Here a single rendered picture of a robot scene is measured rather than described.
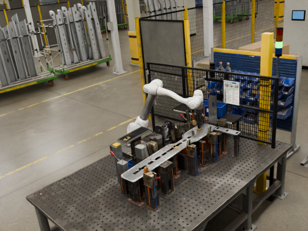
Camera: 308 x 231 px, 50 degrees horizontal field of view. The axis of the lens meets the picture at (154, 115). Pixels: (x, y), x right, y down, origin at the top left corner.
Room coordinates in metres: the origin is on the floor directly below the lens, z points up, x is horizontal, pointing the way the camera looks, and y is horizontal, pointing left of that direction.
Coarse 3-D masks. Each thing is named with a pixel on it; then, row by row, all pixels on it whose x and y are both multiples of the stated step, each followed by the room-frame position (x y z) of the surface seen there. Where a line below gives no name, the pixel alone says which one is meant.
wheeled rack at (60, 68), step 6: (84, 18) 11.43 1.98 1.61; (48, 24) 10.62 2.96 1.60; (54, 24) 9.87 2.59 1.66; (60, 24) 10.27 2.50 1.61; (42, 42) 10.53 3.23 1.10; (108, 42) 11.18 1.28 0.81; (60, 54) 9.89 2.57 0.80; (90, 60) 10.99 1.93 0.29; (96, 60) 10.87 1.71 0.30; (102, 60) 10.91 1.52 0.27; (108, 60) 11.08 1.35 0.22; (48, 66) 10.55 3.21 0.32; (54, 66) 10.66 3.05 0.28; (60, 66) 10.44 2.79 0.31; (66, 66) 10.34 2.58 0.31; (72, 66) 10.41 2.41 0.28; (78, 66) 10.34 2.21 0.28; (84, 66) 10.39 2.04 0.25; (60, 72) 9.98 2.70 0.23; (66, 72) 9.93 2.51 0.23; (66, 78) 10.00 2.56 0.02
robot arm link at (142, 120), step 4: (156, 80) 3.77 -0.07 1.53; (160, 80) 3.83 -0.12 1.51; (160, 84) 3.75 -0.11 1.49; (148, 96) 3.80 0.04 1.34; (152, 96) 3.77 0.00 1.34; (148, 100) 3.79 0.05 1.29; (152, 100) 3.78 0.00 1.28; (144, 104) 3.83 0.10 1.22; (148, 104) 3.79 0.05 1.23; (152, 104) 3.81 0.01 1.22; (144, 108) 3.82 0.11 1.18; (148, 108) 3.80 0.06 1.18; (144, 112) 3.82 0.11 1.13; (148, 112) 3.82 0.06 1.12; (140, 116) 3.85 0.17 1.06; (144, 116) 3.82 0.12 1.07; (136, 120) 3.86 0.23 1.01; (140, 120) 3.83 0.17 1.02; (144, 120) 3.83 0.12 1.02; (140, 124) 3.81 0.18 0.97; (144, 124) 3.82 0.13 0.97
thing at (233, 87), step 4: (224, 80) 3.82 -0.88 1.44; (228, 80) 3.78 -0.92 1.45; (224, 84) 3.82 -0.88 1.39; (228, 84) 3.78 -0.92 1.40; (232, 84) 3.75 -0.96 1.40; (236, 84) 3.71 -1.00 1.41; (224, 88) 3.82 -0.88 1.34; (228, 88) 3.78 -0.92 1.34; (232, 88) 3.75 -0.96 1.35; (236, 88) 3.71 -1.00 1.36; (224, 92) 3.82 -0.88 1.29; (228, 92) 3.78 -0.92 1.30; (232, 92) 3.75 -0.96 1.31; (236, 92) 3.71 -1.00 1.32; (224, 96) 3.82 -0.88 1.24; (228, 96) 3.78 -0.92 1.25; (232, 96) 3.75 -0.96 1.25; (236, 96) 3.71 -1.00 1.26; (224, 100) 3.82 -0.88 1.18; (228, 100) 3.78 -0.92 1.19; (232, 100) 3.75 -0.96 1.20; (236, 100) 3.71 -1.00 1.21; (232, 104) 3.75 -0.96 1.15; (236, 104) 3.71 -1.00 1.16; (240, 104) 3.69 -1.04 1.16
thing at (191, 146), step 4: (192, 144) 3.02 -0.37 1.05; (188, 148) 3.01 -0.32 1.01; (192, 148) 2.97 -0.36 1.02; (188, 152) 3.01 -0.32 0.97; (192, 152) 2.98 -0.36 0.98; (196, 152) 2.99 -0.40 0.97; (188, 156) 3.01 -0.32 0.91; (192, 156) 2.98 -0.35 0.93; (188, 160) 3.02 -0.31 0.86; (192, 160) 2.98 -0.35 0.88; (188, 164) 3.02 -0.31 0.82; (192, 164) 2.98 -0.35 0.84; (188, 168) 3.01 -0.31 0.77; (192, 168) 2.98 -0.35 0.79; (196, 168) 3.00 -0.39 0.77; (188, 172) 3.02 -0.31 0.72; (192, 172) 2.98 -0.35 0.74; (196, 172) 2.99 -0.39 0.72
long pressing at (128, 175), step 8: (192, 128) 3.49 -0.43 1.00; (184, 136) 3.31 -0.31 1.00; (192, 136) 3.29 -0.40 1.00; (200, 136) 3.28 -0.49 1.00; (168, 144) 3.15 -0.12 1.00; (176, 144) 3.14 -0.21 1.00; (184, 144) 3.12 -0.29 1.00; (160, 152) 3.00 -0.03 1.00; (168, 152) 2.98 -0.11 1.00; (176, 152) 2.97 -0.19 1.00; (144, 160) 2.86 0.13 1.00; (152, 160) 2.85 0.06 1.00; (160, 160) 2.83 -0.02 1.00; (152, 168) 2.71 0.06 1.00; (128, 176) 2.60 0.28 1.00; (136, 176) 2.59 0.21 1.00
